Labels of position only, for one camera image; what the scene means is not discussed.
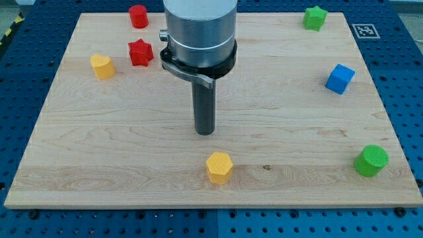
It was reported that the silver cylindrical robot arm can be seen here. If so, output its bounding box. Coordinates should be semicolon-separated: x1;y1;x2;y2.
159;0;237;67

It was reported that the red star block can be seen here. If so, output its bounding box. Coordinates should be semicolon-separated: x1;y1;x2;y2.
128;38;154;67

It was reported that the green star block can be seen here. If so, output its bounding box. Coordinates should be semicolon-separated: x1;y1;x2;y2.
303;6;328;32

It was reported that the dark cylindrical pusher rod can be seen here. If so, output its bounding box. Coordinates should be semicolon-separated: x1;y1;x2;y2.
192;81;215;136

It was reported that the black clamp with metal lever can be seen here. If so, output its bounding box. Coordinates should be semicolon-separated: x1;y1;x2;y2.
160;41;237;89

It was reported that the yellow hexagon block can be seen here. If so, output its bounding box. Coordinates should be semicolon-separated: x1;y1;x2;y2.
206;152;233;184

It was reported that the light wooden board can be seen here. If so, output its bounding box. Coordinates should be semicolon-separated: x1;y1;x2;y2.
5;13;422;210

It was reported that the yellow heart block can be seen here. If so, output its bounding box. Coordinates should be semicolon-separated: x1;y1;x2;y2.
90;54;116;79

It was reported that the red cylinder block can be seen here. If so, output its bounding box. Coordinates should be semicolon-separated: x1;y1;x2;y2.
128;5;149;28

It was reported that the blue cube block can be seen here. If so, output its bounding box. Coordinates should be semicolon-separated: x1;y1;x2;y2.
325;64;356;95

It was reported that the green cylinder block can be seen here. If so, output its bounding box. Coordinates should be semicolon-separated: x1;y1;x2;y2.
354;145;389;177

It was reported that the white fiducial marker tag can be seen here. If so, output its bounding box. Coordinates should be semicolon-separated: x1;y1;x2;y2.
352;23;380;39

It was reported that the yellow black hazard tape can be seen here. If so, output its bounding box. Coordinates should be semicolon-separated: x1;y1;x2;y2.
1;12;24;47

